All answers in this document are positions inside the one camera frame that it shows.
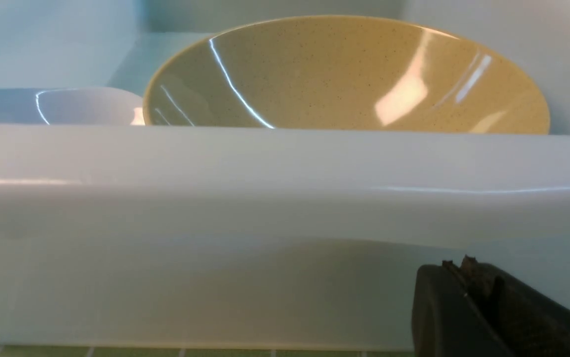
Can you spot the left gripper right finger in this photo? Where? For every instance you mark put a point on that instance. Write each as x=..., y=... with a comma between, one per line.
x=528, y=322

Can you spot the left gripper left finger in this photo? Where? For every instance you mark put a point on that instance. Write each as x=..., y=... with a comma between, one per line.
x=446, y=323

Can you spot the tan noodle bowl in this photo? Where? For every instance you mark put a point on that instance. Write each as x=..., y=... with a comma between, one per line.
x=345, y=72

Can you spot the white square dish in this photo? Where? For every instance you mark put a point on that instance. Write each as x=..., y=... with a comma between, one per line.
x=70, y=106

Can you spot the large white plastic tub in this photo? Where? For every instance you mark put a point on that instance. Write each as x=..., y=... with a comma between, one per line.
x=196, y=237

